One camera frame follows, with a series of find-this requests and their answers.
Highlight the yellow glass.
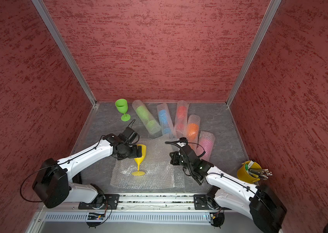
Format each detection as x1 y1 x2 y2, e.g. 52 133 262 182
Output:
132 144 147 176

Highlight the pink glass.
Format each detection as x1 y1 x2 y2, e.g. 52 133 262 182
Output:
196 131 215 162

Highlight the clear bubble wrap sheet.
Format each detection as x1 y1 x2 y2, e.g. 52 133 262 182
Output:
110 135 175 189
173 166 185 188

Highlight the bright green wine glass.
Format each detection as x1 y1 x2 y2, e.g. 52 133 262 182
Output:
115 99 131 122

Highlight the orange glass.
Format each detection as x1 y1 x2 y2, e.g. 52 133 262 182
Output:
186 115 200 143

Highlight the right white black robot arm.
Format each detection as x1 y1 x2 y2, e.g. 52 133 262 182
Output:
166 138 287 233

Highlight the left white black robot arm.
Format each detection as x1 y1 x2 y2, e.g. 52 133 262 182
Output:
32 127 143 209

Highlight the green glass in bubble wrap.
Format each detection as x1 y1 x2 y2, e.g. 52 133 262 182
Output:
132 100 161 135

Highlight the blue glass in bubble wrap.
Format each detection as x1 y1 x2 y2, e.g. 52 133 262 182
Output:
157 103 175 138

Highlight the red glass in bubble wrap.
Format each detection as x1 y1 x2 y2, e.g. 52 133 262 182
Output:
174 100 189 138

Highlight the yellow pen cup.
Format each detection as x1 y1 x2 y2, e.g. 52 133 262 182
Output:
237 161 262 183

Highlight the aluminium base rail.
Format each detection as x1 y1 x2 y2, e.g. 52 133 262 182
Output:
27 192 284 233

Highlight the left aluminium corner post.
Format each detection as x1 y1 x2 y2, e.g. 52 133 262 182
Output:
32 0 98 108

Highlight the aluminium corner post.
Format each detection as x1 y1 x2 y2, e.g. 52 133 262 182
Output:
226 0 281 108
32 0 98 108

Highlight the right aluminium corner post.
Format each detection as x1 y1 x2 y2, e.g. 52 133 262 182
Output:
226 0 281 108

